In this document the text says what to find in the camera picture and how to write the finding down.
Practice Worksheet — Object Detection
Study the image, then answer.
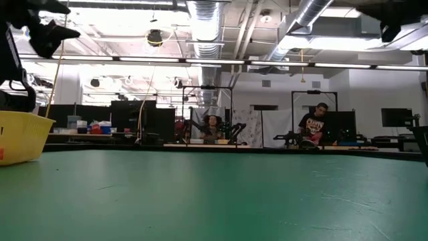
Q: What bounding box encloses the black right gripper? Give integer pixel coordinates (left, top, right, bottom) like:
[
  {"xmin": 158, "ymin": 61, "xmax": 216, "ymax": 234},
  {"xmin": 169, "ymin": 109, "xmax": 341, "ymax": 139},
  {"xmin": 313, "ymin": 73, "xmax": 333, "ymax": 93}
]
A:
[{"xmin": 355, "ymin": 0, "xmax": 428, "ymax": 43}]

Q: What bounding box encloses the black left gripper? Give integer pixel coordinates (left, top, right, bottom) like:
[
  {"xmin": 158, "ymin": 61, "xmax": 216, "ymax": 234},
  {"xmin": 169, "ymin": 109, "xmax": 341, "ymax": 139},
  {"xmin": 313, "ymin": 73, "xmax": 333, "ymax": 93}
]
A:
[{"xmin": 0, "ymin": 0, "xmax": 82, "ymax": 60}]

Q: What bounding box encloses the yellow plastic basket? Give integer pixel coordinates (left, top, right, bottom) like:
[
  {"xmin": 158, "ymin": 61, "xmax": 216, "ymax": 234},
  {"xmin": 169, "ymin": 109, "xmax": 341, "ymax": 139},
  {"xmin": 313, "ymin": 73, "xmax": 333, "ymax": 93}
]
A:
[{"xmin": 0, "ymin": 110, "xmax": 56, "ymax": 167}]

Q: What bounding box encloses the white led light strip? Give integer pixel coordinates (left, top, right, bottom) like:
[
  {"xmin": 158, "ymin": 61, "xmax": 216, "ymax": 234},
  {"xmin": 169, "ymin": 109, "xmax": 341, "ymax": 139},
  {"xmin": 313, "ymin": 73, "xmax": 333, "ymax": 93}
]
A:
[
  {"xmin": 250, "ymin": 60, "xmax": 310, "ymax": 67},
  {"xmin": 314, "ymin": 62, "xmax": 372, "ymax": 69},
  {"xmin": 119, "ymin": 56, "xmax": 181, "ymax": 63},
  {"xmin": 185, "ymin": 58, "xmax": 245, "ymax": 65},
  {"xmin": 376, "ymin": 64, "xmax": 428, "ymax": 72},
  {"xmin": 51, "ymin": 55, "xmax": 114, "ymax": 62}
]

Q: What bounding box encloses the black computer monitor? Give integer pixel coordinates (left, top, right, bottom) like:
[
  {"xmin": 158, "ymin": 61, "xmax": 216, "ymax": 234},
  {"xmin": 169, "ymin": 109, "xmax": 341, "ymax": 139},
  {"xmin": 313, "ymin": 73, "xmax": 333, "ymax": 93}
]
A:
[{"xmin": 381, "ymin": 107, "xmax": 414, "ymax": 128}]

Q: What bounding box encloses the grey box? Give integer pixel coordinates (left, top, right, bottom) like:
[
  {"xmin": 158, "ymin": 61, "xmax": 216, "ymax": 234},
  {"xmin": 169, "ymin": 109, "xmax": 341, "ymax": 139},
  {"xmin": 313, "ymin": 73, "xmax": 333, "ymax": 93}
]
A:
[{"xmin": 66, "ymin": 115, "xmax": 83, "ymax": 130}]

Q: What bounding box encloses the black desk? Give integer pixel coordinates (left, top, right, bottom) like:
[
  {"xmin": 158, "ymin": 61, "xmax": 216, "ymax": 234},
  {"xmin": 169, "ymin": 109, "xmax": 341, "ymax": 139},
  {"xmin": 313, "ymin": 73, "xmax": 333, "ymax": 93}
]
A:
[{"xmin": 369, "ymin": 135, "xmax": 419, "ymax": 151}]

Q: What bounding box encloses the long wooden workbench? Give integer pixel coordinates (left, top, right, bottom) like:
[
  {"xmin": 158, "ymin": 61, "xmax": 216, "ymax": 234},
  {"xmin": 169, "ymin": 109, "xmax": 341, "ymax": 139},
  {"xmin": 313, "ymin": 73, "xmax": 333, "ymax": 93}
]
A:
[{"xmin": 45, "ymin": 132, "xmax": 141, "ymax": 145}]

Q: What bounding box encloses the black partition panel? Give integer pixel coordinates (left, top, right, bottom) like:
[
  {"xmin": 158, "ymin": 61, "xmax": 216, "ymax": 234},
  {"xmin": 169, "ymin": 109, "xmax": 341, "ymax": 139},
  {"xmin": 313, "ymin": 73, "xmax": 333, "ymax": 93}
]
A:
[{"xmin": 38, "ymin": 100, "xmax": 177, "ymax": 145}]

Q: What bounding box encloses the person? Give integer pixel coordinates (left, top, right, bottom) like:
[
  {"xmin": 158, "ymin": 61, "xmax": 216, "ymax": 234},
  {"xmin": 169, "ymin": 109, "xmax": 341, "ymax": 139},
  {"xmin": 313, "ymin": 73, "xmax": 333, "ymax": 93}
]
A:
[
  {"xmin": 199, "ymin": 114, "xmax": 225, "ymax": 141},
  {"xmin": 298, "ymin": 102, "xmax": 330, "ymax": 148}
]

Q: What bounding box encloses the white curtain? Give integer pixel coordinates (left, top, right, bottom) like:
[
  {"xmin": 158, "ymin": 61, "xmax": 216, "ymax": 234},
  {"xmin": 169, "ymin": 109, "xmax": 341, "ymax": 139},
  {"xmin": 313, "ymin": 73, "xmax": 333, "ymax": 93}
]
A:
[{"xmin": 261, "ymin": 109, "xmax": 302, "ymax": 149}]

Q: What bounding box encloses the patterned white cloth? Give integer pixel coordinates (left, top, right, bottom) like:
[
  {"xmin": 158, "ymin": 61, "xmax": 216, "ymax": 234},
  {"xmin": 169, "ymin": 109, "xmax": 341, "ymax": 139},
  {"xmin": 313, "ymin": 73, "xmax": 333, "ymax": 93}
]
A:
[{"xmin": 232, "ymin": 109, "xmax": 263, "ymax": 148}]

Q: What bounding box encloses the green table mat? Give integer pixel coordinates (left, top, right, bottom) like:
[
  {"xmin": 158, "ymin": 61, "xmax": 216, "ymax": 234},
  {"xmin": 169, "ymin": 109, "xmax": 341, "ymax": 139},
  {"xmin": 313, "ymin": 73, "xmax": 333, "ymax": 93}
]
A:
[{"xmin": 0, "ymin": 149, "xmax": 428, "ymax": 241}]

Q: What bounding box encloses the yellow cable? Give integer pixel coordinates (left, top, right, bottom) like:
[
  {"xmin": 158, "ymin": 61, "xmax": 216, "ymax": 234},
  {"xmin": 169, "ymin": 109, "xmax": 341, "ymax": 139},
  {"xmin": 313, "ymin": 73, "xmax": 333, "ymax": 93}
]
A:
[{"xmin": 45, "ymin": 39, "xmax": 66, "ymax": 118}]

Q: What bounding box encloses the smooth silver ventilation duct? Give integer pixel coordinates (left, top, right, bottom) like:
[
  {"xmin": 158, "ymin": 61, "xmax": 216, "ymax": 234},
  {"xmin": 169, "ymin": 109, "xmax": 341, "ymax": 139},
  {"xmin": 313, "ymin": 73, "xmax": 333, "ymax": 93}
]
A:
[{"xmin": 265, "ymin": 0, "xmax": 335, "ymax": 64}]

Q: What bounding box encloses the black metal rig frame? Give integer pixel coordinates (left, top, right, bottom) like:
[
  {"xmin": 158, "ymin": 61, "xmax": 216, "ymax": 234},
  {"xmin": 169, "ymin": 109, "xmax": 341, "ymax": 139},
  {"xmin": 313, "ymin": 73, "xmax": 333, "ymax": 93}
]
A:
[
  {"xmin": 290, "ymin": 89, "xmax": 338, "ymax": 148},
  {"xmin": 181, "ymin": 85, "xmax": 234, "ymax": 148}
]

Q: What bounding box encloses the thin yellow cord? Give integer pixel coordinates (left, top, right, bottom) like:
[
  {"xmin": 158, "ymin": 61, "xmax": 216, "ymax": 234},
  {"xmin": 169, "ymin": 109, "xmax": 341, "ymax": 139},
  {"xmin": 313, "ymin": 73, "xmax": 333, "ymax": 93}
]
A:
[{"xmin": 136, "ymin": 66, "xmax": 158, "ymax": 141}]

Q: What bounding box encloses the black aluminium table frame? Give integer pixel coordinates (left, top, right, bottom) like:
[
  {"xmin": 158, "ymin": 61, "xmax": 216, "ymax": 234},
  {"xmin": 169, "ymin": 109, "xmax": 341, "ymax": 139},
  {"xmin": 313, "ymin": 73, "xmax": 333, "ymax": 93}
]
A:
[{"xmin": 41, "ymin": 143, "xmax": 424, "ymax": 162}]

